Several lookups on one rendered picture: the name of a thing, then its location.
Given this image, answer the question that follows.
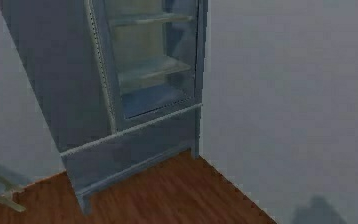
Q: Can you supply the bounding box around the blue glass-front cabinet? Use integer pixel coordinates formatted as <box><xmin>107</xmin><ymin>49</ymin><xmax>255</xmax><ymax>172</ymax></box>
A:
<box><xmin>0</xmin><ymin>0</ymin><xmax>209</xmax><ymax>217</ymax></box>

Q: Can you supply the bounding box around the pale green chair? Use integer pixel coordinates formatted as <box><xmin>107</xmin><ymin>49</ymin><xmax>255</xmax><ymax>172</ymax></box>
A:
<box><xmin>0</xmin><ymin>165</ymin><xmax>27</xmax><ymax>213</ymax></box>

